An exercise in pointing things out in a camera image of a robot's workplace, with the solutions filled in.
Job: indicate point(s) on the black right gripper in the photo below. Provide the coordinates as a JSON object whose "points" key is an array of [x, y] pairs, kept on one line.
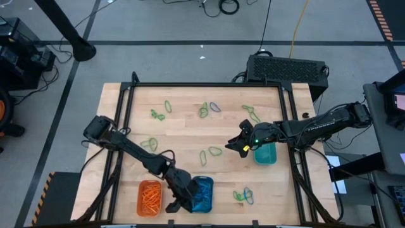
{"points": [[262, 133]]}

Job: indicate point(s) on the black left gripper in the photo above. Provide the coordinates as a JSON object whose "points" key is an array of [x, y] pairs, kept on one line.
{"points": [[182, 185]]}

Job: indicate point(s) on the blue plastic basket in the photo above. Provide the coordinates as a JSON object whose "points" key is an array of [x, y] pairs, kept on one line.
{"points": [[207, 180]]}

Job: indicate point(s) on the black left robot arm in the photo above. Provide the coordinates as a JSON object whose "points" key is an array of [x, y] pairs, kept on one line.
{"points": [[133, 149]]}

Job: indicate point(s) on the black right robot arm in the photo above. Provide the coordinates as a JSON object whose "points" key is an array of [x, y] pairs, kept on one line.
{"points": [[316, 126]]}

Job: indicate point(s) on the green plastic basket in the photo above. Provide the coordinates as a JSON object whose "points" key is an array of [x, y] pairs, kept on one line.
{"points": [[265, 158]]}

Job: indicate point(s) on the orange plastic basket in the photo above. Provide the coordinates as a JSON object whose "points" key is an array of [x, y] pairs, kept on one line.
{"points": [[149, 214]]}

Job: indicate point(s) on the small black knob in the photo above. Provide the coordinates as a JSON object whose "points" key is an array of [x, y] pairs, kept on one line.
{"points": [[305, 115]]}

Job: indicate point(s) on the black perforated computer case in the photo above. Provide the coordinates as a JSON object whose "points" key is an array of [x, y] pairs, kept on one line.
{"points": [[284, 68]]}

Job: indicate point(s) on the black mat yellow striped edge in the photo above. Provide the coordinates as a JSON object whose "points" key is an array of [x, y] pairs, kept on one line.
{"points": [[63, 199]]}

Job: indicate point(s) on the black desk beam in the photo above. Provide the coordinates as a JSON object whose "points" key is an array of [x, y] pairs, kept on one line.
{"points": [[357, 166]]}

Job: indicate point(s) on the grey desk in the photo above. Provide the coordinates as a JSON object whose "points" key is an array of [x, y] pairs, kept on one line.
{"points": [[378, 133], [383, 206]]}

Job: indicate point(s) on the black monitor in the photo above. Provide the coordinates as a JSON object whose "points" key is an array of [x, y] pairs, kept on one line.
{"points": [[390, 95]]}

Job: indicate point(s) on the black keyboard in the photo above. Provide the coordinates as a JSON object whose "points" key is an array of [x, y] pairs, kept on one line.
{"points": [[399, 199]]}

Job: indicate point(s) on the black pole stand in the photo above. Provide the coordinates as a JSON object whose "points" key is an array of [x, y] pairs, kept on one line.
{"points": [[83, 50]]}

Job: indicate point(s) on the black orange wheeled machine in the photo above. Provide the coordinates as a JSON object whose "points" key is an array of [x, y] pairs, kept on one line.
{"points": [[12, 130]]}

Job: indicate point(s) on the black mat orange striped edge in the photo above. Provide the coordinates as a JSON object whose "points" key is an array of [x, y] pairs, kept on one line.
{"points": [[395, 16]]}

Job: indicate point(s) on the black equipment cart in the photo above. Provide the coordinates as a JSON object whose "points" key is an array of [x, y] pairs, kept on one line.
{"points": [[19, 66]]}

